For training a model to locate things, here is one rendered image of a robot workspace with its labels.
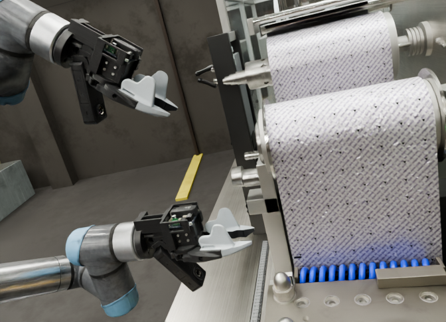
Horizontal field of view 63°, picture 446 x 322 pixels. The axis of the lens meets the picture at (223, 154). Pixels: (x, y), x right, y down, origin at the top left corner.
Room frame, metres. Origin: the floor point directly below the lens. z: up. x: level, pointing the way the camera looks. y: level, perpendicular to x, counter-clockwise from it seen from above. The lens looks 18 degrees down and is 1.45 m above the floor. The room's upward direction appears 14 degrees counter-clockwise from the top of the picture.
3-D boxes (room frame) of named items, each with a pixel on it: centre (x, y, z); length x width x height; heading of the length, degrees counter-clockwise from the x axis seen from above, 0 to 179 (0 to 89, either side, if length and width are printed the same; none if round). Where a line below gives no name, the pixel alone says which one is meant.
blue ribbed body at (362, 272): (0.49, -0.18, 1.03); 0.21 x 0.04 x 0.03; 75
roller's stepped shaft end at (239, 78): (0.87, -0.07, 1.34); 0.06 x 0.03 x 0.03; 75
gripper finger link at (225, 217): (0.61, 0.02, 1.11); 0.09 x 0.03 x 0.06; 84
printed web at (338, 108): (0.70, -0.24, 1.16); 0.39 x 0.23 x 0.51; 165
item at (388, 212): (0.52, -0.19, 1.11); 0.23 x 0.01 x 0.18; 75
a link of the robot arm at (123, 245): (0.64, 0.21, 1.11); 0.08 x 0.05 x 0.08; 165
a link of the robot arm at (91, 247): (0.66, 0.28, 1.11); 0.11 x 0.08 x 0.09; 75
